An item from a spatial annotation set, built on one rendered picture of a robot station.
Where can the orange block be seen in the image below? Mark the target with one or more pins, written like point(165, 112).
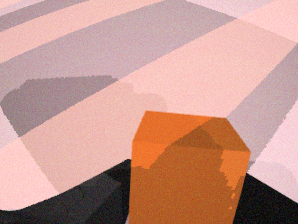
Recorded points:
point(186, 169)

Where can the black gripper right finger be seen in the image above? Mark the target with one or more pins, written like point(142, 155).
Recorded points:
point(260, 204)

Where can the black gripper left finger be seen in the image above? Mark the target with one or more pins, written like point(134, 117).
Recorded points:
point(104, 199)

